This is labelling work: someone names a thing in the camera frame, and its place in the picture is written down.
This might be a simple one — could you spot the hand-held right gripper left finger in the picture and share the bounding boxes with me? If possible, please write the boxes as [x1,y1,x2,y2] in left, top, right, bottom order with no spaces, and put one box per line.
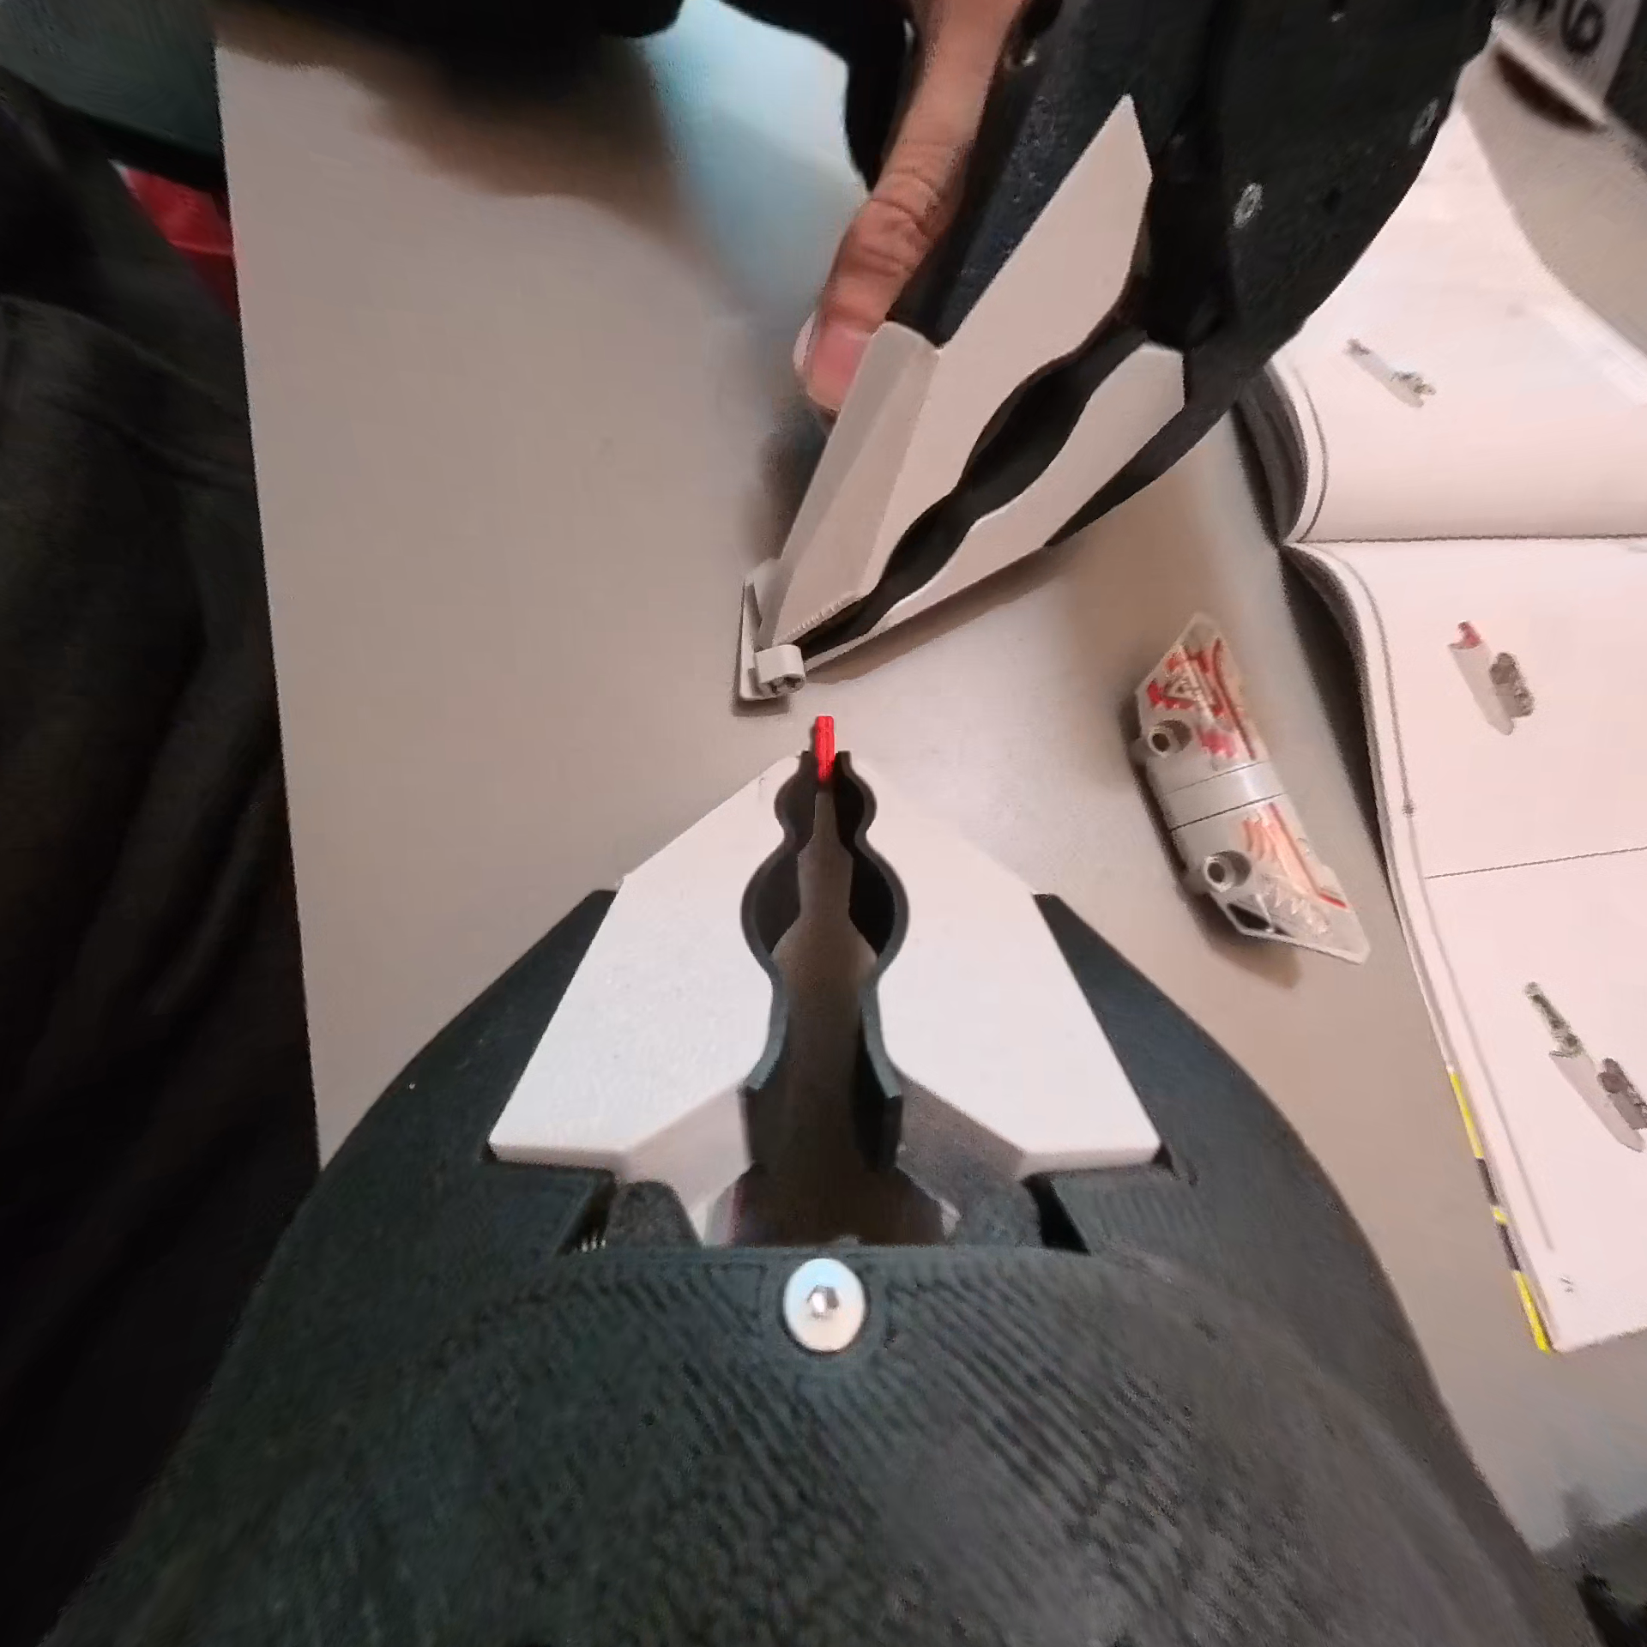
[486,757,822,1240]

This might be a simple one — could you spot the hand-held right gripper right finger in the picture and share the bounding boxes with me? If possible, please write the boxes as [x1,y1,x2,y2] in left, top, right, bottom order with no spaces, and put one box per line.
[834,750,1169,1240]

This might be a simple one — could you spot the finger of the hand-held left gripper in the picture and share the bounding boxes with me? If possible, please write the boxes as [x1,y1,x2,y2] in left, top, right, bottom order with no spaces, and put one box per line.
[750,93,1157,649]
[795,340,1189,667]

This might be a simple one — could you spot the small grey toy connector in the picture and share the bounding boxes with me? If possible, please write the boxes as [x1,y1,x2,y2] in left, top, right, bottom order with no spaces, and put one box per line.
[736,571,810,705]

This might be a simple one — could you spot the grey desk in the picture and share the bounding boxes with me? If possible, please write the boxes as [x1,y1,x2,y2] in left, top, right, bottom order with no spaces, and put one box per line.
[211,0,1647,1560]

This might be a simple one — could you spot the person's left hand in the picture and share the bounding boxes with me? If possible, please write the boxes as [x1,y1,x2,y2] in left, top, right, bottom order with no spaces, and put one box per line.
[795,0,1072,417]

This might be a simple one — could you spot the grey printed toy piece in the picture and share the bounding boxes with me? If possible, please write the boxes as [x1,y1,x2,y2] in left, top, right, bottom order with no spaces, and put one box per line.
[1132,614,1373,964]

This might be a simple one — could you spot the open instruction booklet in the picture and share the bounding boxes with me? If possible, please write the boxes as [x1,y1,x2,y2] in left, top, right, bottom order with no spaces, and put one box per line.
[1241,77,1647,1355]

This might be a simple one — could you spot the person's dark clothing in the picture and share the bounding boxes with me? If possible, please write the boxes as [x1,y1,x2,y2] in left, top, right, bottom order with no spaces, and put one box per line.
[0,64,324,1647]

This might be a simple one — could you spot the red object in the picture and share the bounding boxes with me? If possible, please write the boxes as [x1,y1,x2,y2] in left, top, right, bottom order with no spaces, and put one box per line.
[108,160,242,317]

